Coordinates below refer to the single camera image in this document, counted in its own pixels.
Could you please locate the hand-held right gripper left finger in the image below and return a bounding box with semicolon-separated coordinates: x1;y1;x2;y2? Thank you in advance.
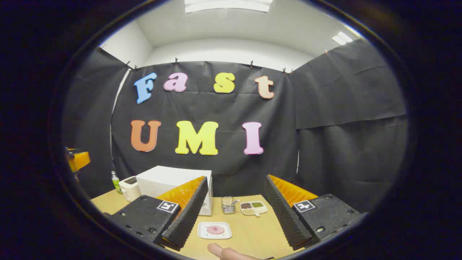
104;176;209;251

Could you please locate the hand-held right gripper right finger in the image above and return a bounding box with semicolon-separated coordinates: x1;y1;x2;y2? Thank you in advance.
264;174;369;251

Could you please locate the white square plate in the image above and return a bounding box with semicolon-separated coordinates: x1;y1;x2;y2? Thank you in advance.
197;221;232;240

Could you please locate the white microwave oven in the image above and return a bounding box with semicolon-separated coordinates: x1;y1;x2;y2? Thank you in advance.
136;165;213;216

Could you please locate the white divided grain dish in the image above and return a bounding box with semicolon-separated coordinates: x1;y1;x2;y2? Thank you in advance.
240;201;268;217

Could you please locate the green bottle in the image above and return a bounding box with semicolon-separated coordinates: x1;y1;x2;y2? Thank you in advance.
111;170;123;195

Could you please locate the white toaster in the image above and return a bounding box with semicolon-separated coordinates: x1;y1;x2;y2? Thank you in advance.
118;176;142;203

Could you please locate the black backdrop cloth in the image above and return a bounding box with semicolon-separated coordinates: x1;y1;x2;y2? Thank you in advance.
61;38;410;213

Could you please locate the small ceiling light panel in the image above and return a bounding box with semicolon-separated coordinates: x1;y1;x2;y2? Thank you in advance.
332;31;354;46

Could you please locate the large ceiling light panel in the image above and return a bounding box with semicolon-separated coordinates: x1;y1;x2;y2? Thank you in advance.
185;0;273;13

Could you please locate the metal wire jar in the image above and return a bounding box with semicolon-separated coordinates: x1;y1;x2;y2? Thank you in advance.
221;196;236;215

